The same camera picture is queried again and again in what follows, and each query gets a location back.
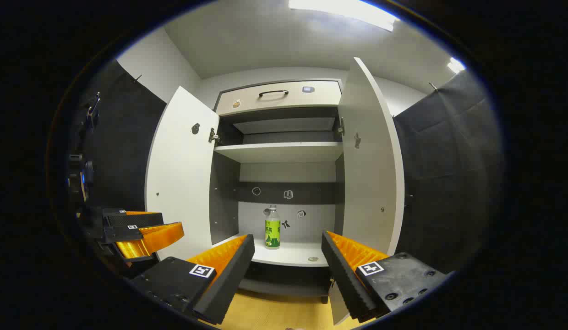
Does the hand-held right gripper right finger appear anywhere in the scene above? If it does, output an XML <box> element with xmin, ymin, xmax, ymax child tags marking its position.
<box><xmin>322</xmin><ymin>231</ymin><xmax>449</xmax><ymax>324</ymax></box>

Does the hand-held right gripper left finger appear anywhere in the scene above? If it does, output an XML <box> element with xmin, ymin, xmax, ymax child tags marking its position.
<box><xmin>128</xmin><ymin>234</ymin><xmax>256</xmax><ymax>325</ymax></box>

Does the green label plastic bottle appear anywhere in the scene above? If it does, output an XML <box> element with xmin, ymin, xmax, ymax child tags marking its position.
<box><xmin>265</xmin><ymin>205</ymin><xmax>281</xmax><ymax>250</ymax></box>

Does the white cabinet door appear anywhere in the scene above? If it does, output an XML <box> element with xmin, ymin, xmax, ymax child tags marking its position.
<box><xmin>145</xmin><ymin>86</ymin><xmax>220</xmax><ymax>262</ymax></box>
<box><xmin>328</xmin><ymin>57</ymin><xmax>406</xmax><ymax>326</ymax></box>

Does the white cabinet bottom shelf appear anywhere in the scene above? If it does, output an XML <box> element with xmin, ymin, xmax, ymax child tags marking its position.
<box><xmin>211</xmin><ymin>233</ymin><xmax>333</xmax><ymax>268</ymax></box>

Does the white cabinet shelf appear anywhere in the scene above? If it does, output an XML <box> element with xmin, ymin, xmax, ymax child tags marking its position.
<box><xmin>211</xmin><ymin>233</ymin><xmax>333</xmax><ymax>268</ymax></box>
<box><xmin>214</xmin><ymin>141</ymin><xmax>344</xmax><ymax>164</ymax></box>

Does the white and grey cabinet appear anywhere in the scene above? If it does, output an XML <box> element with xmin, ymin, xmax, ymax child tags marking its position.
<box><xmin>210</xmin><ymin>79</ymin><xmax>346</xmax><ymax>304</ymax></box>

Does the beige cabinet drawer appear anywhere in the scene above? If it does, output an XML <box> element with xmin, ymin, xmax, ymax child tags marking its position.
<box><xmin>215</xmin><ymin>81</ymin><xmax>343</xmax><ymax>116</ymax></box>

